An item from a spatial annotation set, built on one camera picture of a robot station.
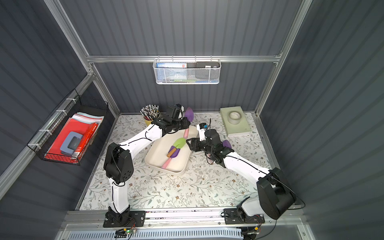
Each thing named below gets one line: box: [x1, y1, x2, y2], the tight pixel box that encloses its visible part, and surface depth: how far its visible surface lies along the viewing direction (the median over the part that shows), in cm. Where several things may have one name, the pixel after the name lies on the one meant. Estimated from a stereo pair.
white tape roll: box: [227, 110, 242, 125], surface depth 114 cm
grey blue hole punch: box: [60, 131, 83, 156], surface depth 68 cm
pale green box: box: [220, 106, 252, 137], surface depth 113 cm
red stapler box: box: [72, 122, 99, 159], surface depth 71 cm
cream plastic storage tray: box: [145, 125, 198, 176], surface depth 96 cm
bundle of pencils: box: [139, 104, 160, 121], surface depth 98 cm
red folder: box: [45, 117, 90, 155], surface depth 72 cm
